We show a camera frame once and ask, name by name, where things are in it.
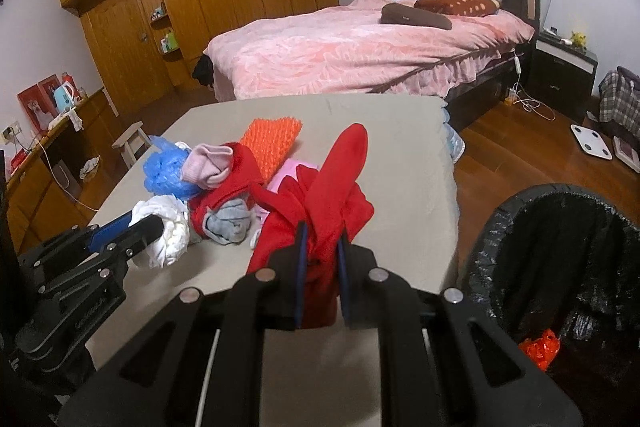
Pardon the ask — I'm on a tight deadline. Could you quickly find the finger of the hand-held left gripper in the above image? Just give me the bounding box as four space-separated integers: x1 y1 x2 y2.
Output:
37 213 167 303
20 209 138 273

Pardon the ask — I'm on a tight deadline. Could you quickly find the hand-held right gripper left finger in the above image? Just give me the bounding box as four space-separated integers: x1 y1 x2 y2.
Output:
57 221 310 427

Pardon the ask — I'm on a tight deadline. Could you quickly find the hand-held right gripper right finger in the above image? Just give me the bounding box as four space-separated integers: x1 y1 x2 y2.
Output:
336 238 585 427

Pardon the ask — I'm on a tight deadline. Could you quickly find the white cloth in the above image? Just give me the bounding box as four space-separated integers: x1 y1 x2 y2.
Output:
131 194 191 270

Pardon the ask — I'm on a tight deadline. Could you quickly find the red cloth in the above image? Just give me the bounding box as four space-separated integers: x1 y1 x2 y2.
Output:
247 123 375 330
187 142 273 243

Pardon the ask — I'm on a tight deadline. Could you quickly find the grey sock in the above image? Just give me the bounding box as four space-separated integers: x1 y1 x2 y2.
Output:
205 199 251 244

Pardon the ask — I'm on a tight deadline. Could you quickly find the trash bin with black bag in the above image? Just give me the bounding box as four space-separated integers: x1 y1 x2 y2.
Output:
457 184 640 427

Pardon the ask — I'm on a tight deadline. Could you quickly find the blue plastic bag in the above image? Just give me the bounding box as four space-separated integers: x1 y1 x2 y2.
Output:
144 136 201 202

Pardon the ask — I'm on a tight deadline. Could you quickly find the low wooden sideboard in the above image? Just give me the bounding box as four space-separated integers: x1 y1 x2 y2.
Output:
0 87 121 253

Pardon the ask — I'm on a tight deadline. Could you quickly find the small wooden stool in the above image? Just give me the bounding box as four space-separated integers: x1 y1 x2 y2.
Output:
111 122 152 168

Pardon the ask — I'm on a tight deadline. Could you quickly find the pink knit sock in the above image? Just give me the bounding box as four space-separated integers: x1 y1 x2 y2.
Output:
181 144 236 190

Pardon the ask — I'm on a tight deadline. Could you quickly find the light pink cloth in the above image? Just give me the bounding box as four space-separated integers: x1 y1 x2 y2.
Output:
256 158 321 224

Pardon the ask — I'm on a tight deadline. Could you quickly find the orange bumpy plastic mat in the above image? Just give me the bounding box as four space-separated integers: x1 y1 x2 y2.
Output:
239 117 304 180

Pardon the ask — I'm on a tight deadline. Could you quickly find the light blue kettle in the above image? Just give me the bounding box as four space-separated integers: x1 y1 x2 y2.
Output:
52 84 81 114

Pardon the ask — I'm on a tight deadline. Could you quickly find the red framed photo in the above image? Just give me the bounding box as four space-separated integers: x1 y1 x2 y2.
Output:
17 84 57 130
37 75 63 108

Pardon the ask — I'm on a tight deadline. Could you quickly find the black clothing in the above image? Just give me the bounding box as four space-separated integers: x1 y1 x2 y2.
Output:
192 54 217 86

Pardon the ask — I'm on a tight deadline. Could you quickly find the clear bluish plastic pack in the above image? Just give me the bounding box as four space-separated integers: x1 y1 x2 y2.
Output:
440 107 466 162

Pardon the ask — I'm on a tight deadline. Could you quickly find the orange plastic bag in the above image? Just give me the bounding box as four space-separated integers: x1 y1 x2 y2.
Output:
518 328 558 370

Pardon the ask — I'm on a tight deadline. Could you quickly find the bed with pink cover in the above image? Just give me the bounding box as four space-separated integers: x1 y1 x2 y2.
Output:
205 0 536 102

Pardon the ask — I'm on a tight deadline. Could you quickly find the brown bolster pillow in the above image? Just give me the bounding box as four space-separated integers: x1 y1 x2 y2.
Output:
381 3 453 30

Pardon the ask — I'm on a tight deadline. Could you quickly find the white bathroom scale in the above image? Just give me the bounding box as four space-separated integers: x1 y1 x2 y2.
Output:
571 123 614 162

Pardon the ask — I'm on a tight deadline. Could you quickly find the black white nightstand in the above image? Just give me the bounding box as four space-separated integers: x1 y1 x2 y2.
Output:
529 32 599 122

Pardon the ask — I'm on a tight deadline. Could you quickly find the red dotted pillow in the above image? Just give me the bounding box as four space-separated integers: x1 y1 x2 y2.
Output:
414 0 501 16

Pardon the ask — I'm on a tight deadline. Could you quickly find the white flat box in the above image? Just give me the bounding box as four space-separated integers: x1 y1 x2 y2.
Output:
614 137 640 172

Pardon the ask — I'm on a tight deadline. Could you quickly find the plaid bag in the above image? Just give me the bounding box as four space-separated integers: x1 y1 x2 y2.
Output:
598 67 640 138

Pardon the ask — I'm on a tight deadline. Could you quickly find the white charging cable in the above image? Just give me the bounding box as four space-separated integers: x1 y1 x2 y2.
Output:
40 142 101 212

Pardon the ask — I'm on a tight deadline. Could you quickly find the white floor cable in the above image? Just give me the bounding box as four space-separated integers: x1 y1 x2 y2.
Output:
512 77 556 122

